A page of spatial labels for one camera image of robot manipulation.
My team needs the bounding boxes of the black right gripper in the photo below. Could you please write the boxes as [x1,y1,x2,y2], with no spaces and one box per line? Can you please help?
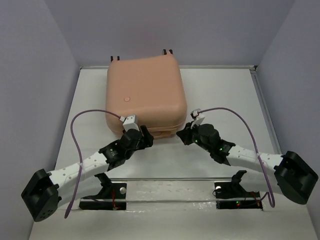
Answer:
[176,121,212,153]

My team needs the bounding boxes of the pink hard-shell suitcase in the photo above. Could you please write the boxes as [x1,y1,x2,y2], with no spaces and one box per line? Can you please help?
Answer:
[105,49,188,139]

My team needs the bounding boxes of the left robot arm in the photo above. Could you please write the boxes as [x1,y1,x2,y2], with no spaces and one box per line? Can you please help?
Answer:
[21,125,154,222]

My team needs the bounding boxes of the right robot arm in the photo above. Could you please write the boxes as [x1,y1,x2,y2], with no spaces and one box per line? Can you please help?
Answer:
[176,123,319,205]

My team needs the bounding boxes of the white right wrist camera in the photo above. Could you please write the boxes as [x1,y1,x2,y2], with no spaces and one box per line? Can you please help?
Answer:
[190,108,205,129]

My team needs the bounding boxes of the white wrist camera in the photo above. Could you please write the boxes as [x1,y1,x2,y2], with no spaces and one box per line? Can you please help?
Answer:
[190,108,205,129]
[119,114,140,132]

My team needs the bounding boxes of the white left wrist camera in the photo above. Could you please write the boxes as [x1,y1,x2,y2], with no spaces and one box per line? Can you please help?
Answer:
[119,114,140,132]

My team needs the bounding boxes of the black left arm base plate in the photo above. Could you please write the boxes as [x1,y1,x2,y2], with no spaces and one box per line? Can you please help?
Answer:
[78,182,127,211]

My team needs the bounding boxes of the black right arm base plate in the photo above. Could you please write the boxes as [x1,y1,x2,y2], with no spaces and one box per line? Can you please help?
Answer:
[212,180,263,210]

